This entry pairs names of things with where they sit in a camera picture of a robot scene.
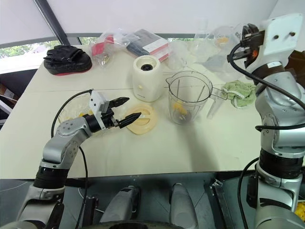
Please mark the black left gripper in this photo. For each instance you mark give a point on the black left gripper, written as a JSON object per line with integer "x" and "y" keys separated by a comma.
{"x": 110, "y": 120}

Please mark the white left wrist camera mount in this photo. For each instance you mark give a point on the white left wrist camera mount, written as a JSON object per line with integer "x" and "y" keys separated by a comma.
{"x": 96, "y": 102}

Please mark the clear plastic blender jar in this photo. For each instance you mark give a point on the clear plastic blender jar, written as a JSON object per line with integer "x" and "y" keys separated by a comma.
{"x": 188, "y": 95}

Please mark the yellow object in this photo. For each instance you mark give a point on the yellow object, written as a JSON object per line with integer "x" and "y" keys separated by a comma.
{"x": 301, "y": 212}

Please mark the green crumpled cloth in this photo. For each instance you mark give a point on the green crumpled cloth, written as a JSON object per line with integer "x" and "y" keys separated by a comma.
{"x": 240, "y": 94}

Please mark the dark window frame bar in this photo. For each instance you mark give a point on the dark window frame bar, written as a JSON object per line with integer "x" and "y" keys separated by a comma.
{"x": 51, "y": 19}

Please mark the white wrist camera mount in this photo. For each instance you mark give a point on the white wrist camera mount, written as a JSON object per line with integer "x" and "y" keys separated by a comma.
{"x": 282, "y": 35}
{"x": 96, "y": 102}

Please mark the crumpled clear plastic bags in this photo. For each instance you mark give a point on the crumpled clear plastic bags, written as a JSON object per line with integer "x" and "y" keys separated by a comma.
{"x": 214, "y": 57}

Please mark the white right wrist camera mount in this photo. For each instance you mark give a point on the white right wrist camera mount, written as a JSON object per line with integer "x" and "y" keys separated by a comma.
{"x": 282, "y": 35}

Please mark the dark rounded grey shape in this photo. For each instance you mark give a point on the dark rounded grey shape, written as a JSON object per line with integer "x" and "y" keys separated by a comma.
{"x": 121, "y": 205}
{"x": 182, "y": 205}

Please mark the cream blender lid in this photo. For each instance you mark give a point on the cream blender lid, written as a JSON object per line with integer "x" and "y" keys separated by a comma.
{"x": 145, "y": 121}

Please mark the brown object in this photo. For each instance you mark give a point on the brown object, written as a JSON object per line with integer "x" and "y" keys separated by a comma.
{"x": 295, "y": 63}

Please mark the cream blender base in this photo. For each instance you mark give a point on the cream blender base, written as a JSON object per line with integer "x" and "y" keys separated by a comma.
{"x": 146, "y": 81}

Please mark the black box under table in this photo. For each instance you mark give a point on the black box under table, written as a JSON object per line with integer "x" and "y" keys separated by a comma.
{"x": 90, "y": 210}

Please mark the plastic bag with red item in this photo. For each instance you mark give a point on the plastic bag with red item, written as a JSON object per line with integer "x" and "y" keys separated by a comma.
{"x": 104, "y": 46}

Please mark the metal clamp bracket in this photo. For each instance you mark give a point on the metal clamp bracket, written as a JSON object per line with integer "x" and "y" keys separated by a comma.
{"x": 220, "y": 200}

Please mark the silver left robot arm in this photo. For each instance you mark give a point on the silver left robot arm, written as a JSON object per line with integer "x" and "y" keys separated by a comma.
{"x": 68, "y": 145}

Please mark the orange segments in jar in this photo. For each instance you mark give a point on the orange segments in jar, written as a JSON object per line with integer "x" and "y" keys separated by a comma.
{"x": 179, "y": 107}

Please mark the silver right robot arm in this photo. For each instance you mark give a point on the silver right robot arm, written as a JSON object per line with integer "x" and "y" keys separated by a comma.
{"x": 278, "y": 133}

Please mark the bagged black and red box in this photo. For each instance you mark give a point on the bagged black and red box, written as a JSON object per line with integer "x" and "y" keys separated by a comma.
{"x": 150, "y": 44}

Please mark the orange segments in bowl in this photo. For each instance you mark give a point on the orange segments in bowl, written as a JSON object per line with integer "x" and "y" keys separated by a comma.
{"x": 83, "y": 114}

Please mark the dark shelf unit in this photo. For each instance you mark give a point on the dark shelf unit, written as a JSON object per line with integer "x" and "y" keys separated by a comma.
{"x": 6, "y": 100}

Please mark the clear plastic cup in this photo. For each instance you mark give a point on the clear plastic cup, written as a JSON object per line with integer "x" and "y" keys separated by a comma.
{"x": 177, "y": 57}

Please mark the clear glass bowl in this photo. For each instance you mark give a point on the clear glass bowl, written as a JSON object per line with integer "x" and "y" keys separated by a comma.
{"x": 71, "y": 107}

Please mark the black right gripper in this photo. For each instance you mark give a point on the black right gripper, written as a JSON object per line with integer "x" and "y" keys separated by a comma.
{"x": 253, "y": 41}

